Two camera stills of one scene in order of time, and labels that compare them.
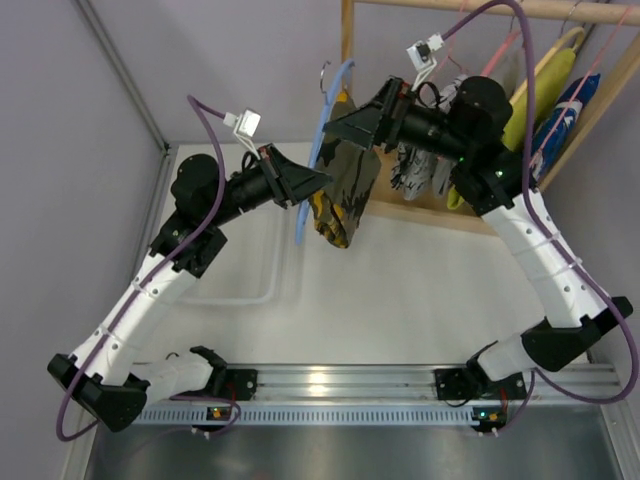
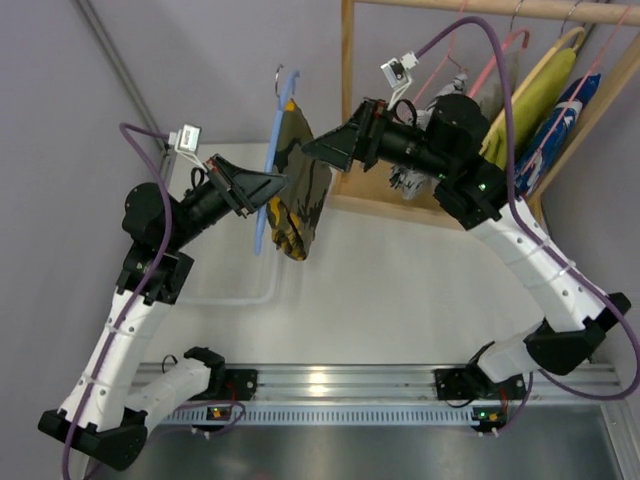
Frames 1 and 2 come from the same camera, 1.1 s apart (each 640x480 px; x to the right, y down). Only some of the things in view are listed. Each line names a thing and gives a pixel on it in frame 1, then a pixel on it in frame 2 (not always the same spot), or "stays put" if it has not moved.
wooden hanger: x=550 y=53 stays put
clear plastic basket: x=259 y=259 stays put
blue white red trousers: x=558 y=125 stays put
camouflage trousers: x=339 y=210 → x=293 y=214
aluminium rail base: x=399 y=385 stays put
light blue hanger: x=303 y=211 → x=285 y=97
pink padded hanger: x=503 y=47 stays put
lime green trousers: x=546 y=83 stays put
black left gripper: x=275 y=176 → x=229 y=187
